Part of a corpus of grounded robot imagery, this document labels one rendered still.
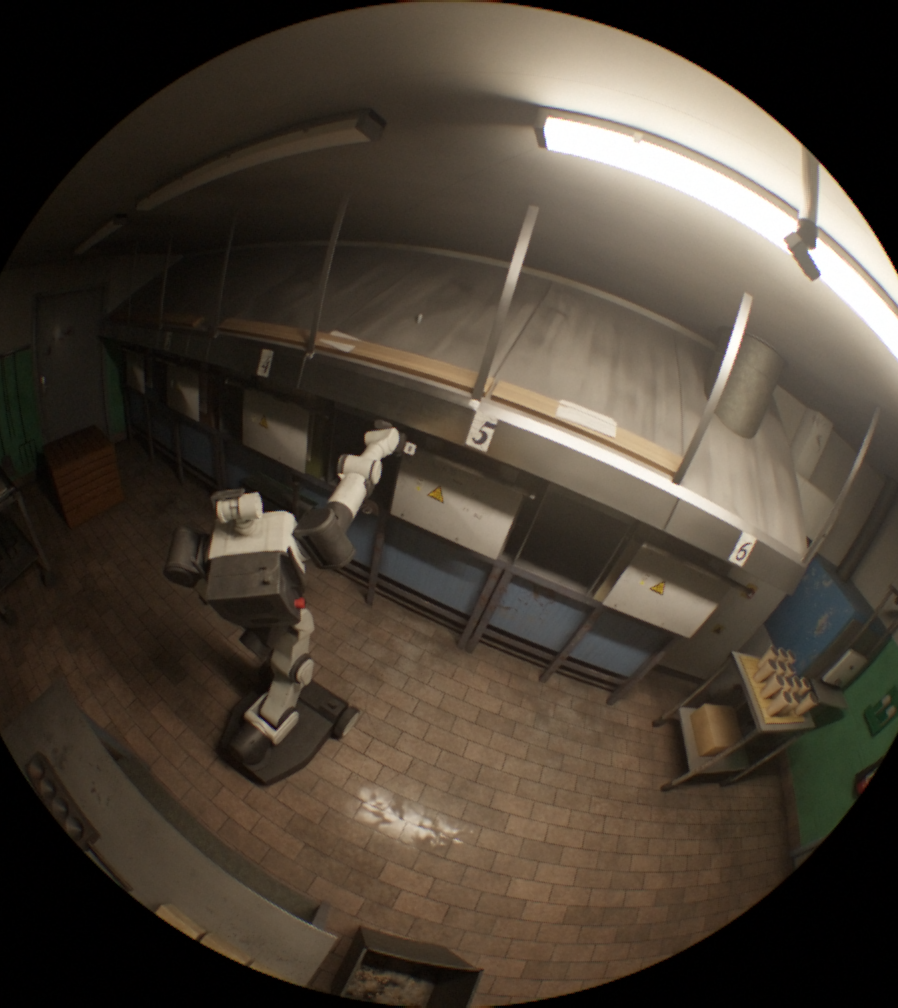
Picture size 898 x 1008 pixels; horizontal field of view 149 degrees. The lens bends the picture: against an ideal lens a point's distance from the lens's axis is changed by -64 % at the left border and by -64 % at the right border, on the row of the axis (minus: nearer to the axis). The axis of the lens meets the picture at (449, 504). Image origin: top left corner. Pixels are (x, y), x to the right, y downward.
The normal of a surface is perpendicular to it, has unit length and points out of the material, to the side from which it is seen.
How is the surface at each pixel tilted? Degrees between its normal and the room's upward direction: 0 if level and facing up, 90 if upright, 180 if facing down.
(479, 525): 90
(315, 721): 0
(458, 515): 90
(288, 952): 0
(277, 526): 17
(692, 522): 79
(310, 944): 0
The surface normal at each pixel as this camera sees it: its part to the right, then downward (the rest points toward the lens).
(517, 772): 0.25, -0.83
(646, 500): -0.29, 0.24
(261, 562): 0.13, -0.69
